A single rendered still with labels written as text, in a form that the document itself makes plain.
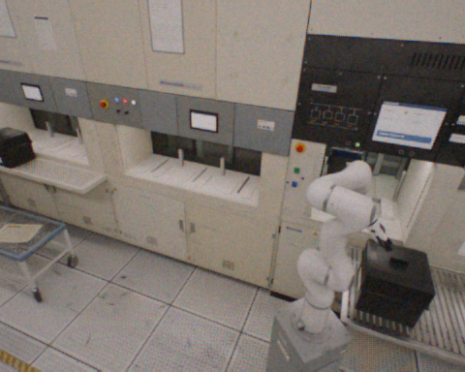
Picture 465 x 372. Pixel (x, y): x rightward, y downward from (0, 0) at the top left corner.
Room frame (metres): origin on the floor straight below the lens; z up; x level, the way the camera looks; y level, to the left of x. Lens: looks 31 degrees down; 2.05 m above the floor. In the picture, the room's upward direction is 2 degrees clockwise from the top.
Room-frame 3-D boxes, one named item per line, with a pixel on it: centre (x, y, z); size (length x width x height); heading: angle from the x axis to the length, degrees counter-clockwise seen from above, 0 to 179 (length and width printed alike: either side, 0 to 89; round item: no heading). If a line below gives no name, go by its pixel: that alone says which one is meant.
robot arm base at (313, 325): (0.88, -0.39, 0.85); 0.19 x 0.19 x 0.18
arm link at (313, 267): (0.90, -0.37, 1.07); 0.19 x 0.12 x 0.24; 55
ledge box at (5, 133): (2.33, 2.00, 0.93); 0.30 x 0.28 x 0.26; 67
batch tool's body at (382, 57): (1.89, -0.87, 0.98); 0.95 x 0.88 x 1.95; 160
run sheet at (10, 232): (1.76, 1.72, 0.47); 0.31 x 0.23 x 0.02; 92
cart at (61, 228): (1.85, 1.88, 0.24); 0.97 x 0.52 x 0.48; 73
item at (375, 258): (1.05, -0.81, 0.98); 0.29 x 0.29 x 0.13; 69
